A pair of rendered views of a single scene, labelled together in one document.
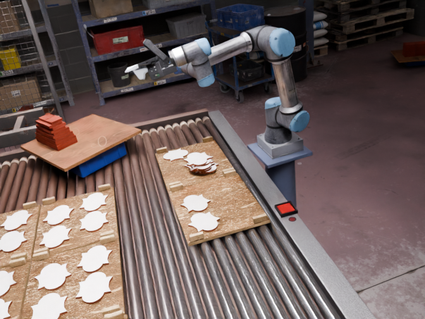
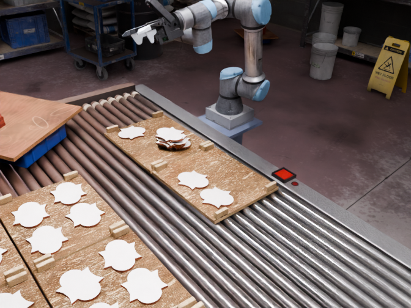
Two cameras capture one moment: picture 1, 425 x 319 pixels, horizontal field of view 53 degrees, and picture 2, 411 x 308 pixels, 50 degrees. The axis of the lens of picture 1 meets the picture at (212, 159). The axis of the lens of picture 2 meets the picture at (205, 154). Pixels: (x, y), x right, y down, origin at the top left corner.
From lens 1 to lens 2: 82 cm
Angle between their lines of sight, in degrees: 25
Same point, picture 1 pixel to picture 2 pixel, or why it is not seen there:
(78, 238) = (78, 237)
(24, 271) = (33, 288)
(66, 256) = (78, 260)
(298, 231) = (307, 194)
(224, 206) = (224, 179)
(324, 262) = (349, 217)
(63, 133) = not seen: outside the picture
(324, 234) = not seen: hidden behind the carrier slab
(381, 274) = not seen: hidden behind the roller
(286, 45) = (266, 13)
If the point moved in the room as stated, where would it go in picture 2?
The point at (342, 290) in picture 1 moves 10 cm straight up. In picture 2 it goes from (380, 238) to (386, 216)
